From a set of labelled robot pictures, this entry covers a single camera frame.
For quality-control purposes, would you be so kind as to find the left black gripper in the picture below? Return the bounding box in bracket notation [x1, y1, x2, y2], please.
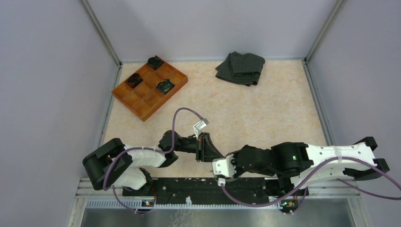
[175, 131, 223, 162]

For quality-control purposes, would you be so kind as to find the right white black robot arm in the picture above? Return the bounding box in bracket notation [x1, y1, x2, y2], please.
[213, 137, 390, 195]

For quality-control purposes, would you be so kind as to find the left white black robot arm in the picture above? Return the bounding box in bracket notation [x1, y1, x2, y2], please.
[82, 130, 223, 195]

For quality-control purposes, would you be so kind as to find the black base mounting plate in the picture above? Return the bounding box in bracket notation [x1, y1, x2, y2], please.
[122, 177, 295, 205]

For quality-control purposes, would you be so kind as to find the black green coiled object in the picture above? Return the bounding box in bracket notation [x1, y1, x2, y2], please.
[156, 79, 174, 94]

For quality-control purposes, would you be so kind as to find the orange compartment tray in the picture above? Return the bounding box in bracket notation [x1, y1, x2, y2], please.
[112, 58, 188, 122]

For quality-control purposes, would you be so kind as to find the dark grey folded cloth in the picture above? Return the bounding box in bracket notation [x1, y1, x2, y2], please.
[216, 52, 265, 87]

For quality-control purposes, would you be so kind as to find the black object left compartment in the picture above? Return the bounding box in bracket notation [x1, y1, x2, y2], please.
[125, 73, 143, 88]

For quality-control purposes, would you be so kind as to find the black object compartment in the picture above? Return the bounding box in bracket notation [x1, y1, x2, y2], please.
[125, 73, 143, 88]
[147, 56, 165, 70]

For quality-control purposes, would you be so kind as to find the black object back compartment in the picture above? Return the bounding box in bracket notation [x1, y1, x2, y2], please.
[147, 56, 165, 70]

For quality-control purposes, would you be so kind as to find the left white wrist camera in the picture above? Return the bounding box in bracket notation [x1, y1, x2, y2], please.
[192, 118, 209, 139]

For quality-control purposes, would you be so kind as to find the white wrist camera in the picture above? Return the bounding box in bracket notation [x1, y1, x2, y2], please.
[212, 155, 237, 186]
[192, 118, 209, 139]

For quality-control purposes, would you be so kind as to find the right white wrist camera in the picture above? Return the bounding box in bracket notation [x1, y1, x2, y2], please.
[212, 155, 237, 186]

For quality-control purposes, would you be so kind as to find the white cable duct rail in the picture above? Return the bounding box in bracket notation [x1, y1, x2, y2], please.
[86, 196, 284, 210]

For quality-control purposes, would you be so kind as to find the right aluminium frame post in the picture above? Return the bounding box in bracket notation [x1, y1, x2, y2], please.
[304, 0, 348, 64]

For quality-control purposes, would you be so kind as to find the aluminium frame post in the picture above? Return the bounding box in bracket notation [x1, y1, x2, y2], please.
[304, 0, 348, 64]
[79, 0, 122, 67]

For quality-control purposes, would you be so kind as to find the left aluminium frame post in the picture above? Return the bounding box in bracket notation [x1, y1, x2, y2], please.
[79, 0, 122, 67]

